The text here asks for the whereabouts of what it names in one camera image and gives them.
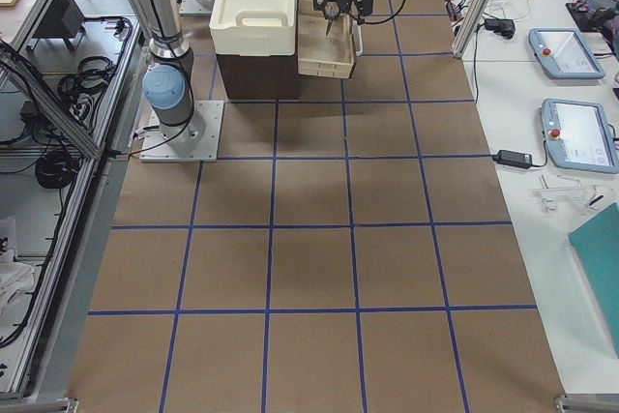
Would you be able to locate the dark wooden drawer box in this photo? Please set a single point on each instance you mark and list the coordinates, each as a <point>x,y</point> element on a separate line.
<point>317,55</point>

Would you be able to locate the white plastic tray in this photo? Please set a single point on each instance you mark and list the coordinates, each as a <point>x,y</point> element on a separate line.
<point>254,27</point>

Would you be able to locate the far blue teach pendant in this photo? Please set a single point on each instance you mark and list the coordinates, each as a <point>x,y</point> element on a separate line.
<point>564,54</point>

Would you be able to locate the blue teach pendant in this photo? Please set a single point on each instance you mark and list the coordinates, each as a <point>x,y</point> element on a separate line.
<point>578,136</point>
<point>564,54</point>

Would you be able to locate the black power adapter right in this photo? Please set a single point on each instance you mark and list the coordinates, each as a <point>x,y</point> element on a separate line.
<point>513,159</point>

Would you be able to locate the near blue teach pendant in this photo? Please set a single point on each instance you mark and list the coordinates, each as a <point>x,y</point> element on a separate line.
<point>578,136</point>

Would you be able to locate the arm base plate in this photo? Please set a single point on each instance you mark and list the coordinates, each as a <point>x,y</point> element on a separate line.
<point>198,141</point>

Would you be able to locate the clear acrylic bracket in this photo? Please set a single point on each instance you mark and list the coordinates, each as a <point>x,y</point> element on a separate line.
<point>580,197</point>

